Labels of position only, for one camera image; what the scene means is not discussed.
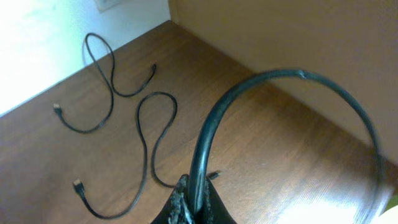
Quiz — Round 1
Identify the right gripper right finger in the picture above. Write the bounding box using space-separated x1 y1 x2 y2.
198 179 236 224

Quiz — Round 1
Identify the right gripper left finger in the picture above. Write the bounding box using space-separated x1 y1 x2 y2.
151 174 195 224

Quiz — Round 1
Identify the black USB cable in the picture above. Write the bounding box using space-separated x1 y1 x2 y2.
52 32 157 134
187 68 386 224
72 91 220 220

